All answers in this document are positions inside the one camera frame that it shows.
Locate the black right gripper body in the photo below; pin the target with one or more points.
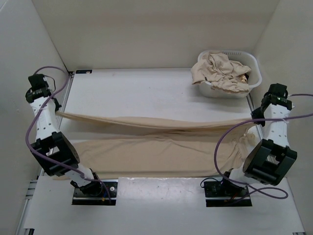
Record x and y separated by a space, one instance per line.
257 114

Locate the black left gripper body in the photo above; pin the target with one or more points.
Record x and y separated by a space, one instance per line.
57 105

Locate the beige trousers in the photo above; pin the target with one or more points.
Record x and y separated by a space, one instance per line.
156 144

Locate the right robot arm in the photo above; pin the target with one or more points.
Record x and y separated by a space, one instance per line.
272 157

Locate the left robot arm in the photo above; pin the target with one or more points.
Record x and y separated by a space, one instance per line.
53 151

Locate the black corner label sticker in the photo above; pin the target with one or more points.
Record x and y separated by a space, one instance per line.
83 71

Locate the white laundry basket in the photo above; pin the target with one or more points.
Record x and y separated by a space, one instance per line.
254 77

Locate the beige clothes in basket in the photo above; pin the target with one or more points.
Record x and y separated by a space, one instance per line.
221 72

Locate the white front cover board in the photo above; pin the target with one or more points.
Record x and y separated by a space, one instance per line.
154 206

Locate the aluminium right table rail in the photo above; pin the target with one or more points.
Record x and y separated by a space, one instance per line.
255 133

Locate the aluminium table rail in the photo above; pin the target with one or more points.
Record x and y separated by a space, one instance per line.
255 133
64 124
155 174

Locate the aluminium left table rail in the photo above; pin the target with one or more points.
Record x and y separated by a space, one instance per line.
64 124

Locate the aluminium front table rail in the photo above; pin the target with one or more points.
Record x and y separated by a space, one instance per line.
155 174

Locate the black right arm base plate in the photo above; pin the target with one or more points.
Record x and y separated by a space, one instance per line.
225 194

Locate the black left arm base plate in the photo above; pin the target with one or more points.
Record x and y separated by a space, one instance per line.
99 197

